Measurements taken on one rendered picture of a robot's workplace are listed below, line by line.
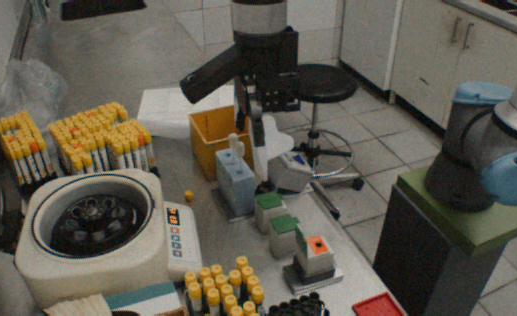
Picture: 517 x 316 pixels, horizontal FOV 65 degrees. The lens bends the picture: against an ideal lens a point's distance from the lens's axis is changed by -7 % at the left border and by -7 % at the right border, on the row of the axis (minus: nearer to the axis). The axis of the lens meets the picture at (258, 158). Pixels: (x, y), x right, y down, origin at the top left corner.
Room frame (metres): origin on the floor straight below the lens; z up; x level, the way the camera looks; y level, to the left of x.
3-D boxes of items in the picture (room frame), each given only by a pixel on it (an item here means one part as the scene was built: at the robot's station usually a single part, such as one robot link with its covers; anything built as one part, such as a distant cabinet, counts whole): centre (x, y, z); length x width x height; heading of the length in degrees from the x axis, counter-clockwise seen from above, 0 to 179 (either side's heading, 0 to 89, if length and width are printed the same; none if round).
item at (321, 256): (0.48, -0.09, 0.92); 0.05 x 0.04 x 0.06; 110
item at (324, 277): (0.48, -0.09, 0.89); 0.09 x 0.05 x 0.04; 110
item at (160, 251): (0.51, 0.25, 0.94); 0.30 x 0.24 x 0.12; 103
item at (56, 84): (1.11, 0.66, 0.94); 0.20 x 0.17 x 0.14; 0
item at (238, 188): (0.66, 0.04, 0.93); 0.10 x 0.07 x 0.10; 24
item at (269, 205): (0.60, -0.02, 0.91); 0.05 x 0.04 x 0.07; 112
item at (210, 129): (0.82, 0.07, 0.93); 0.13 x 0.13 x 0.10; 24
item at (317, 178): (1.73, -0.24, 0.33); 0.52 x 0.51 x 0.65; 45
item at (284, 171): (0.71, -0.05, 0.92); 0.13 x 0.07 x 0.08; 112
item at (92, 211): (0.50, 0.27, 0.97); 0.15 x 0.15 x 0.07
